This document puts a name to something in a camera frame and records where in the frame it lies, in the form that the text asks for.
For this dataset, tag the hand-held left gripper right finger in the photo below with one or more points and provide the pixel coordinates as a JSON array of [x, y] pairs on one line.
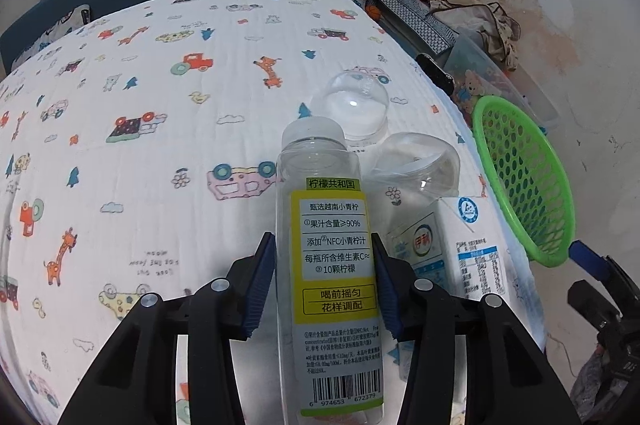
[[387, 292]]

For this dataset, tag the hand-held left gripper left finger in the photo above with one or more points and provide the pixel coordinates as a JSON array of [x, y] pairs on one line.
[[257, 290]]

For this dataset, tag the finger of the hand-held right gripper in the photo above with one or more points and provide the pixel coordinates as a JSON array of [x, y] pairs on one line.
[[590, 257]]

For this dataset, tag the green mesh plastic basket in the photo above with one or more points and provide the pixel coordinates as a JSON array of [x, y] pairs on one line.
[[547, 257]]

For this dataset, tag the clear yellow label bottle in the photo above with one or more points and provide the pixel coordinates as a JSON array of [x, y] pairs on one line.
[[330, 165]]

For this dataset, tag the person's right hand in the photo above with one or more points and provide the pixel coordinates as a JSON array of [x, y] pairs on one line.
[[595, 380]]

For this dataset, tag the white blue milk carton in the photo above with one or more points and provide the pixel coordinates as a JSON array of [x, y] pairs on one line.
[[475, 245]]

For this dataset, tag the clear plastic cup near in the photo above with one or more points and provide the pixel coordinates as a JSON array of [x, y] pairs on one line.
[[415, 160]]

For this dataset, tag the clear plastic cup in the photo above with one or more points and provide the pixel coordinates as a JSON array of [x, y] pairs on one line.
[[415, 160], [352, 105]]

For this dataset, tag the clear plastic cup far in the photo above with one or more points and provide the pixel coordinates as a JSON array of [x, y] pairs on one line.
[[352, 105]]

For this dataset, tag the white cartoon print blanket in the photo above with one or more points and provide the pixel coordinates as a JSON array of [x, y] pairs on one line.
[[150, 130]]

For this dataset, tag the clear plastic storage bin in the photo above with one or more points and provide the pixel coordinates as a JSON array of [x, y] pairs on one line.
[[480, 65]]

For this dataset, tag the black plastic device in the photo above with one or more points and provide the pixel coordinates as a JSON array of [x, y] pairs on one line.
[[435, 72]]

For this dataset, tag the beige patterned cloth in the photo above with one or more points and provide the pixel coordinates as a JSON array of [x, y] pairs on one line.
[[495, 30]]

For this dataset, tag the checked pattern box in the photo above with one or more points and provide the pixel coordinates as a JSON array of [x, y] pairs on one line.
[[420, 25]]

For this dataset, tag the small toy basketball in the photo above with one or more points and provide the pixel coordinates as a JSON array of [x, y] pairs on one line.
[[373, 11]]

